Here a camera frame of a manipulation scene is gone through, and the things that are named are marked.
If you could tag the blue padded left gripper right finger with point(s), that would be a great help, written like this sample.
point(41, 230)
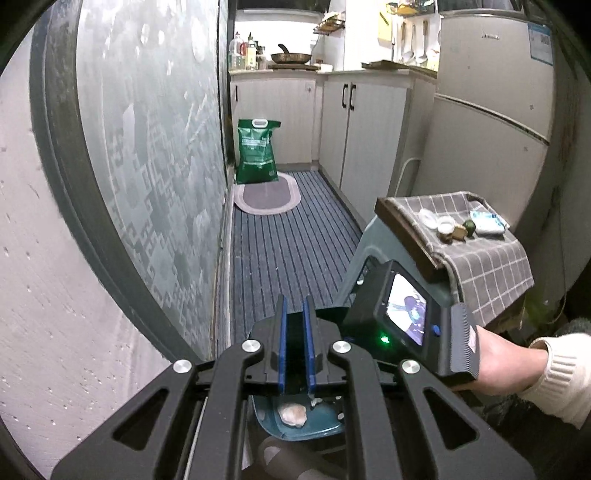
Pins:
point(321, 330)

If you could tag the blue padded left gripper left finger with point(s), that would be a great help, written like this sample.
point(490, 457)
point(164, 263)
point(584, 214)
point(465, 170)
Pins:
point(270, 369)

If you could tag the white knit sleeve forearm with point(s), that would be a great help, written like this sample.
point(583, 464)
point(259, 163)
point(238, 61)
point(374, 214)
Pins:
point(563, 390)

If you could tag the dark teal trash bin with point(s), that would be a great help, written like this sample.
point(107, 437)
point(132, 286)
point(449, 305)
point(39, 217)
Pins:
point(326, 416)

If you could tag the white kitchen base cabinet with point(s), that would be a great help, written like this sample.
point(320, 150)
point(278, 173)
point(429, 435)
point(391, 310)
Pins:
point(374, 131)

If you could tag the person's right hand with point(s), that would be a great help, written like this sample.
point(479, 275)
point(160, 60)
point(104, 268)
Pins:
point(505, 368)

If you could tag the pinkish crumpled tissue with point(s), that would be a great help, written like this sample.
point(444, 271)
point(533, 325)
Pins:
point(293, 414)

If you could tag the blue striped floor runner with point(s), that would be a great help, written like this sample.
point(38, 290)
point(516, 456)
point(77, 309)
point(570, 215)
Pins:
point(305, 251)

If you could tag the grey-green plastic stool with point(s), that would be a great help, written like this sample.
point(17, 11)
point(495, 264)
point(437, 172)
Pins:
point(379, 244)

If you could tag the grey slipper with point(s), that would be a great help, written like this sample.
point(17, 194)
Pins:
point(292, 460)

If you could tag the brown wooden board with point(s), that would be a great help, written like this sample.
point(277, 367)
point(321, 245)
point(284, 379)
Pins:
point(406, 239)

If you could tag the white round lid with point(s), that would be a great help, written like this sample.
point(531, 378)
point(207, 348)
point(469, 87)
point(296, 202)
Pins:
point(446, 225)

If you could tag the brown nut shell scrap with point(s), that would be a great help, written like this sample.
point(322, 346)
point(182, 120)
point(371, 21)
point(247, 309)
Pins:
point(459, 234)

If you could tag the grey checked cloth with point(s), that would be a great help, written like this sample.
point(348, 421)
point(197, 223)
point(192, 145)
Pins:
point(488, 273)

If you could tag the green lime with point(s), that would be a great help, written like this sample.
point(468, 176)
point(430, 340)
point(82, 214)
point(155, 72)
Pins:
point(470, 227)

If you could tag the blue white wrapper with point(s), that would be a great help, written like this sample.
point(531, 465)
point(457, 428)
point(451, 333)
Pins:
point(487, 223)

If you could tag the oval grey pink mat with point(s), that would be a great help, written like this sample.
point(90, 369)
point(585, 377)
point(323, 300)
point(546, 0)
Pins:
point(270, 198)

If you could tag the green rice bag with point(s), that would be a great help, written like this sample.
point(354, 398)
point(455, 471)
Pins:
point(256, 156)

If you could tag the white refrigerator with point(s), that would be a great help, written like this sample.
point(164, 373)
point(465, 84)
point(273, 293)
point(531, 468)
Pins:
point(493, 110)

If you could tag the white corner cabinet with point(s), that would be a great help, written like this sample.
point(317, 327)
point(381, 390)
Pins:
point(294, 98)

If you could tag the black frying pan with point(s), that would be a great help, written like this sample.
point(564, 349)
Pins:
point(287, 57)

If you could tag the clear oil bottle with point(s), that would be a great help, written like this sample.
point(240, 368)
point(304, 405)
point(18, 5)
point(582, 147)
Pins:
point(235, 56)

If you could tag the patterned frosted glass door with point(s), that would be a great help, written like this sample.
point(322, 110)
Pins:
point(128, 107)

